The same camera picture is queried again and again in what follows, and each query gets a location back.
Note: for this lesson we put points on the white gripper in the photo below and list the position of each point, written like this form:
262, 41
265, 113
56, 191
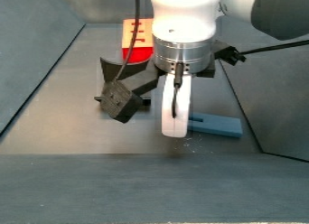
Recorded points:
175, 106

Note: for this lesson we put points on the black curved holder bracket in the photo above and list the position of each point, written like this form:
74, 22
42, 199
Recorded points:
139, 76

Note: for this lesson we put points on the red shape-sorting board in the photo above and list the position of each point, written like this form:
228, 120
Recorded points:
143, 45

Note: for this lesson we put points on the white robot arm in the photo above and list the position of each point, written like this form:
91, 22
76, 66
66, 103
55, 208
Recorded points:
183, 28

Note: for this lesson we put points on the blue double-square object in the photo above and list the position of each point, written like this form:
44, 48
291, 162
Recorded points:
217, 125

